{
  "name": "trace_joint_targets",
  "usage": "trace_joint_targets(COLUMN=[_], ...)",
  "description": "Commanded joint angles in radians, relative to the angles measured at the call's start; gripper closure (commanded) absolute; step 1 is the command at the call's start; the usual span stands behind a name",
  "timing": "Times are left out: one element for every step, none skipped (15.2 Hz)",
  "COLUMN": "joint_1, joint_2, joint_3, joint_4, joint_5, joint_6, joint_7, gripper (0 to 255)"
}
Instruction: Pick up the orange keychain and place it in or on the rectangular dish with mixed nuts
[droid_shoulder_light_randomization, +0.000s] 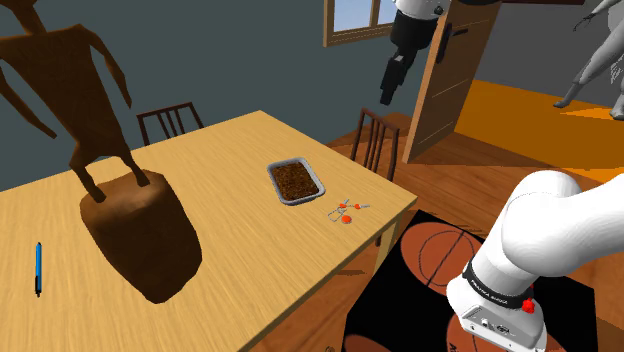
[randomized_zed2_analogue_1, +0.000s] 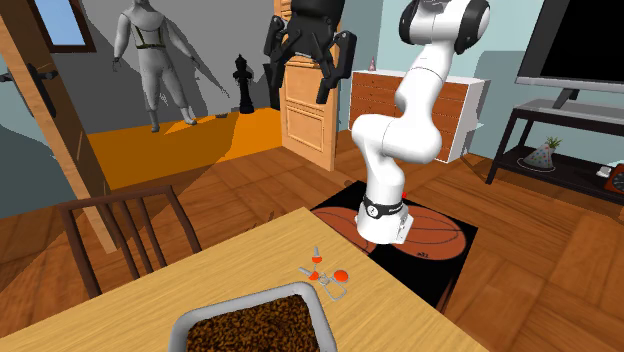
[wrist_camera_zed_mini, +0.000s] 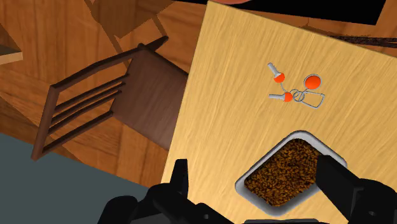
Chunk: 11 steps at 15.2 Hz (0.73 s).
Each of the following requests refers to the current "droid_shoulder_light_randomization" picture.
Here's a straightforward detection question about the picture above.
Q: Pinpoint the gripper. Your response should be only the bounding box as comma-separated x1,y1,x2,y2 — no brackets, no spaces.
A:
379,10,438,106

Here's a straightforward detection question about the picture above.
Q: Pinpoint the wooden door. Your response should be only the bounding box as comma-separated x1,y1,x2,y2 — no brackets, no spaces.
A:
401,0,504,165

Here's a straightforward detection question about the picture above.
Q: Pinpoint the dark wooden chair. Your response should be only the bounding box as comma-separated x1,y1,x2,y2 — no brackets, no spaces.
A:
349,107,401,183
135,101,205,147

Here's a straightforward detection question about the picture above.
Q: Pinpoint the grey tray with brown filling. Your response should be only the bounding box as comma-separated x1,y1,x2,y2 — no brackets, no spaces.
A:
265,156,327,207

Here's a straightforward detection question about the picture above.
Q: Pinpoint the grey figure statue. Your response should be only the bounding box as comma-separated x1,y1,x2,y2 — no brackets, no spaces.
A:
552,0,624,122

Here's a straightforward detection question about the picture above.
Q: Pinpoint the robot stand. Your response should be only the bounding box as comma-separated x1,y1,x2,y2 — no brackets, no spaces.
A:
342,209,600,352

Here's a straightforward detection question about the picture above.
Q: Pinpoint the wooden table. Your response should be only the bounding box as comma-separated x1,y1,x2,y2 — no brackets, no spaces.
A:
0,109,419,352

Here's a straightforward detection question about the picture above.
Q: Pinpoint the brown figure statue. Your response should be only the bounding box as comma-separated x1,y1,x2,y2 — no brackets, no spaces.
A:
0,0,204,305

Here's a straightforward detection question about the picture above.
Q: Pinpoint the blue pen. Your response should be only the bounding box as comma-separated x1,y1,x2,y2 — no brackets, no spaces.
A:
34,241,44,298

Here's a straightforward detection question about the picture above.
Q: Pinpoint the wooden frame window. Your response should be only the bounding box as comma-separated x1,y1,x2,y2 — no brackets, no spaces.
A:
322,0,399,49

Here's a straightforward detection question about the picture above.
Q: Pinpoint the orange and grey key ring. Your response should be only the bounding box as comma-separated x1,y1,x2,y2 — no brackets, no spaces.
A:
326,197,372,225

